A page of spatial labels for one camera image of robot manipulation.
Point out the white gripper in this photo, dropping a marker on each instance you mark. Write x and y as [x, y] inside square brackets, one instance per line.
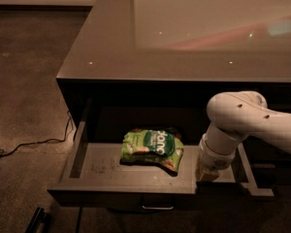
[216, 159]

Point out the black metal bracket on floor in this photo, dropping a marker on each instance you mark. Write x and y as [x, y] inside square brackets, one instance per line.
[39, 222]

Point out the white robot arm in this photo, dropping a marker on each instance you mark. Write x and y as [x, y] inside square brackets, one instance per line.
[234, 116]

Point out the drawer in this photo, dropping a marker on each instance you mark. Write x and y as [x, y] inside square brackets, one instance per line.
[94, 176]

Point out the green snack bag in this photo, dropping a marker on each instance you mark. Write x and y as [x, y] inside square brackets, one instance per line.
[162, 147]

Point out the dark cabinet with glossy top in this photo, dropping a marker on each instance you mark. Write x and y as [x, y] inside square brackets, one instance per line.
[178, 53]

